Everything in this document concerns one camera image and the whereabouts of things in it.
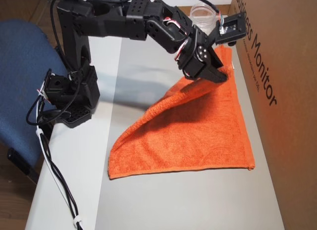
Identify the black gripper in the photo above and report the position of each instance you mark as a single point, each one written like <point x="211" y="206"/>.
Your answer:
<point x="199" y="67"/>

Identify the orange terry towel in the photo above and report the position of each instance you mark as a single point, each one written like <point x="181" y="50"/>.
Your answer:
<point x="198" y="141"/>

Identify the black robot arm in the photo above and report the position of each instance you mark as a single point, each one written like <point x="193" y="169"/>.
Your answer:
<point x="111" y="19"/>

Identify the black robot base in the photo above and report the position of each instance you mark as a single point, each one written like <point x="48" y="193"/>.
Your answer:
<point x="79" y="99"/>

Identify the clear plastic jar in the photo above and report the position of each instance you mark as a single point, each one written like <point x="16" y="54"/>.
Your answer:
<point x="201" y="14"/>

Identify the Business Monitor cardboard box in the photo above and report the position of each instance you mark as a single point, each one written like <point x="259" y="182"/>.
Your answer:
<point x="292" y="116"/>

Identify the grey table mat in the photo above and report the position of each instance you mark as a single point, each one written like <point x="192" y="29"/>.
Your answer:
<point x="161" y="202"/>

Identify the blue office chair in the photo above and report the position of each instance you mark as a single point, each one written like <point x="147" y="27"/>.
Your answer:
<point x="15" y="116"/>

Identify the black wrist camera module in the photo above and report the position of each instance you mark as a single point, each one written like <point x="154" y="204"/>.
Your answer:
<point x="232" y="27"/>

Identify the black chair frame part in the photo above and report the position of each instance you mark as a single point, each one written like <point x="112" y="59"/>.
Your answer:
<point x="19" y="163"/>

